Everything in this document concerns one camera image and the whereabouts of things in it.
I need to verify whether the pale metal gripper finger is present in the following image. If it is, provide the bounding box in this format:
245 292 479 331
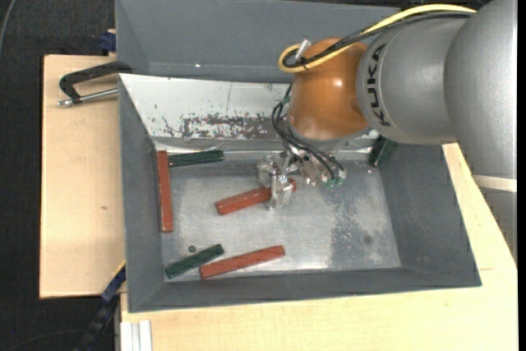
267 192 293 211
275 173 298 195

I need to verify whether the red-brown block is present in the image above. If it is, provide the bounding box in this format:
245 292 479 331
156 150 175 234
198 244 286 280
215 178 298 216

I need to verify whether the grey metal bin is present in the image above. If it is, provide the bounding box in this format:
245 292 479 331
113 0 483 314

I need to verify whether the pale flat board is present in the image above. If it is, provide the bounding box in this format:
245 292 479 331
39 53 127 300

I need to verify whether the dark green flat block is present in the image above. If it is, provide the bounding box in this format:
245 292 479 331
164 243 226 281
166 149 225 169
368 135 399 169

